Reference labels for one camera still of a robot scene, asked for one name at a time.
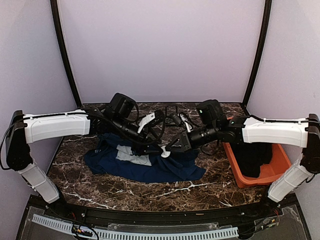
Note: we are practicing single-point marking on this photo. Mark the left black frame post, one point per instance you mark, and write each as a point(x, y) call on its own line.
point(63, 52)

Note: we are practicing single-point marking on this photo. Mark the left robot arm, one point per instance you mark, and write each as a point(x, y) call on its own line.
point(113, 117)

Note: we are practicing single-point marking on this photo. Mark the white slotted cable duct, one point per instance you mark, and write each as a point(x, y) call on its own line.
point(116, 231)

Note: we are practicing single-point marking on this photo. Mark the black brooch box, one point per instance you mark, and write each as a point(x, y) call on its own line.
point(170, 110)

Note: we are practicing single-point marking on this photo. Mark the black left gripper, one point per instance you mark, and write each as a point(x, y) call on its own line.
point(141, 147)

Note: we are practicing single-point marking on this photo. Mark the round gold white brooch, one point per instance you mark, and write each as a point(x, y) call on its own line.
point(165, 153)

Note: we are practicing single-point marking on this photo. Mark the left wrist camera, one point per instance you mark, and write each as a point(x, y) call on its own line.
point(150, 120)

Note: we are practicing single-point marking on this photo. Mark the orange plastic basket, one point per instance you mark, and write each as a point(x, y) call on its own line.
point(272, 172)

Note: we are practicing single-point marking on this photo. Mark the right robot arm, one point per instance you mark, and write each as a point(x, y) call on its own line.
point(301, 132)

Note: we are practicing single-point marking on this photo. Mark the right black frame post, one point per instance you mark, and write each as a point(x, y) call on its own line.
point(259, 52)

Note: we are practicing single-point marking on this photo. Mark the black front rail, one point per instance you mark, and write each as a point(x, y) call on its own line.
point(236, 216)

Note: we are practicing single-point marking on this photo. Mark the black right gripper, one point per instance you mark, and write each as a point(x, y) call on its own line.
point(185, 142)

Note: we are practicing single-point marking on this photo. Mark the blue printed t-shirt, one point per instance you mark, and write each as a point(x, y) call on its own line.
point(113, 155)

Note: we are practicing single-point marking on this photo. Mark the black garment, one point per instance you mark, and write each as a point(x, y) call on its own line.
point(251, 156)

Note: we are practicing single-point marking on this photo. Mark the black frame post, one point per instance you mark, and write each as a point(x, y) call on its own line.
point(259, 52)
point(63, 52)

